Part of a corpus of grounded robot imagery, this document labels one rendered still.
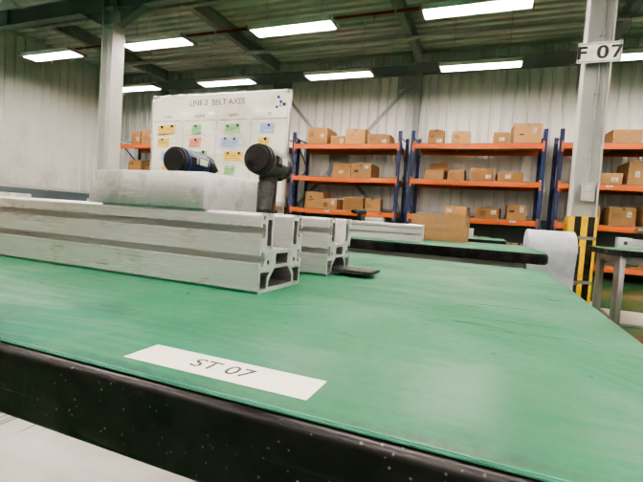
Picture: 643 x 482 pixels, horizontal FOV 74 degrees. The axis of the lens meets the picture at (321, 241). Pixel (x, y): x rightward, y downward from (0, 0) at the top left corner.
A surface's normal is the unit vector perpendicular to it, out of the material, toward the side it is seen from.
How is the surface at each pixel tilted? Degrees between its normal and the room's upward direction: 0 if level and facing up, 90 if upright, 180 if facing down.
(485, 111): 90
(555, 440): 0
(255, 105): 90
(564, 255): 95
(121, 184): 90
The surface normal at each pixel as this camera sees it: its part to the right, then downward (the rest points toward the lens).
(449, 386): 0.07, -1.00
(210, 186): 0.92, 0.08
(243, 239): -0.38, 0.02
